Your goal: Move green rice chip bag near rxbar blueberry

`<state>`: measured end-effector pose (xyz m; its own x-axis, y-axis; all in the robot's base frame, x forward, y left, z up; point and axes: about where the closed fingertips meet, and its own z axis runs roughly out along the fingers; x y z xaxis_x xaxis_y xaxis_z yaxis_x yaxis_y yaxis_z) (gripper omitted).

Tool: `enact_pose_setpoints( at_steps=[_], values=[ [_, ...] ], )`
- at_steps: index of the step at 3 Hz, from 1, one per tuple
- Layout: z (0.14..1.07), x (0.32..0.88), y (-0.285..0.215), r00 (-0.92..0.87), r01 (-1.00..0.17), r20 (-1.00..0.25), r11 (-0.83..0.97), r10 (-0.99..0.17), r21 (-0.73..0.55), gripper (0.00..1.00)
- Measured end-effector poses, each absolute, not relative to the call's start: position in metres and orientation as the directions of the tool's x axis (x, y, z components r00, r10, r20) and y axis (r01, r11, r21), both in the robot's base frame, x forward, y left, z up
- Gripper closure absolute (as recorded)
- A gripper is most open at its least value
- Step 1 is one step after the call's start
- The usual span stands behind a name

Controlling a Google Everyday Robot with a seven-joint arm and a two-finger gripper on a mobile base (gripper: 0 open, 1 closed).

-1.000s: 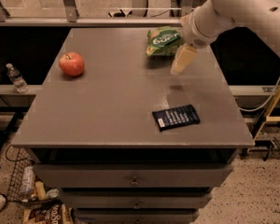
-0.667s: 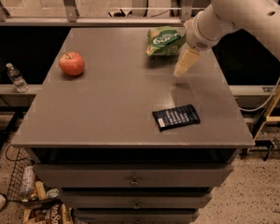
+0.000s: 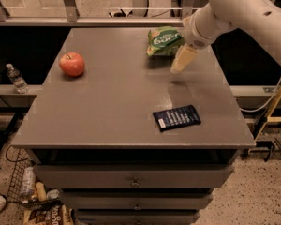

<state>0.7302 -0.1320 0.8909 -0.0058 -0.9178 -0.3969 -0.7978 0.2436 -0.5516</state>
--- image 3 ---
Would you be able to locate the top drawer round knob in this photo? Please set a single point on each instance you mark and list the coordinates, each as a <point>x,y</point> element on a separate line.
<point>135,183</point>

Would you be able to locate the red apple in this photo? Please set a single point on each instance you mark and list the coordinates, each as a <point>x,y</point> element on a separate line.
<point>72,64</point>

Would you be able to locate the green rice chip bag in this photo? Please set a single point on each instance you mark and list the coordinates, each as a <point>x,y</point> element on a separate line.
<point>164,40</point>

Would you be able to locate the clear plastic water bottle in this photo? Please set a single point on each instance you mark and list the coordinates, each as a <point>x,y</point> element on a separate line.
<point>17,79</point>

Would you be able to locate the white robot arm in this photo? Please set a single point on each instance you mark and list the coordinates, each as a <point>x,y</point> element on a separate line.
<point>260,19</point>

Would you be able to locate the brown snack bag on floor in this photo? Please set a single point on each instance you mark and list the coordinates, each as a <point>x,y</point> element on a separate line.
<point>56,215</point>

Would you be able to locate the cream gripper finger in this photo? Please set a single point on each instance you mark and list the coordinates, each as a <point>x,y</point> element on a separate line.
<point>184,56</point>

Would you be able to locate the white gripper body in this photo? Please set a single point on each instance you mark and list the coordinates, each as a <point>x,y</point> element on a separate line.
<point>196,35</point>

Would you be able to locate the drawer round knob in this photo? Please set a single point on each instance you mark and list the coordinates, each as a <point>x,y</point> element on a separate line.
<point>135,183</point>
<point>137,207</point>

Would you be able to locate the black wire basket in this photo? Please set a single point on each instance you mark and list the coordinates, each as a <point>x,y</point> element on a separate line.
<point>22,183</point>

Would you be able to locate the middle drawer round knob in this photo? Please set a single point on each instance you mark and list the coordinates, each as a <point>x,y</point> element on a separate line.
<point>137,207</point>

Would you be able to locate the yellow metal stand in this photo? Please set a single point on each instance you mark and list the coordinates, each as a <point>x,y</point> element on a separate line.
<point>265,119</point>

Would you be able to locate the grey drawer cabinet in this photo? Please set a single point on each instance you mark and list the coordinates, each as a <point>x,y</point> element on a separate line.
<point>90,137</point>

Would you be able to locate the dark blue rxbar wrapper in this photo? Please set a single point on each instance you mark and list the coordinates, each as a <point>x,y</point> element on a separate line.
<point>177,118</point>

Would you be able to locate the grey metal railing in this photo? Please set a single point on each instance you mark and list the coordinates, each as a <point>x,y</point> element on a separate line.
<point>94,13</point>

